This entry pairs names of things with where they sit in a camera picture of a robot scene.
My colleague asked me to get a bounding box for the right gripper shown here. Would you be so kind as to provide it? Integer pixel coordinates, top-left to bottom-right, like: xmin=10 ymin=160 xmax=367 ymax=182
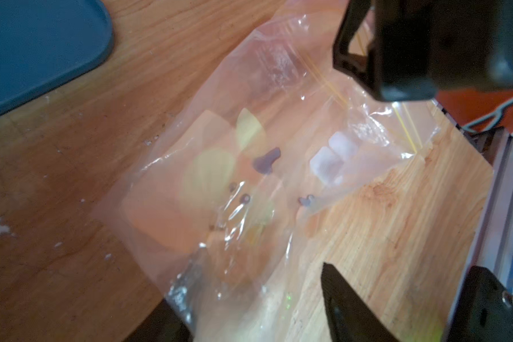
xmin=332 ymin=0 xmax=513 ymax=103

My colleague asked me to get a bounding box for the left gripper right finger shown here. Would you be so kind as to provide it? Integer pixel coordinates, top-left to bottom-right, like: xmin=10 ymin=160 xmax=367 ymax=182
xmin=321 ymin=263 xmax=397 ymax=342

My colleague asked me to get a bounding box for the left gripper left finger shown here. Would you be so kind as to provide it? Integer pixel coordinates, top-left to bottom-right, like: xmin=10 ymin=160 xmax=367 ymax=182
xmin=124 ymin=300 xmax=192 ymax=342

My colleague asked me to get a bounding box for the blue plastic tray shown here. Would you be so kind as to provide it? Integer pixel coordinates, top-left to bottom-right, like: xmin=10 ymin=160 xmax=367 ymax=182
xmin=0 ymin=1 xmax=114 ymax=116

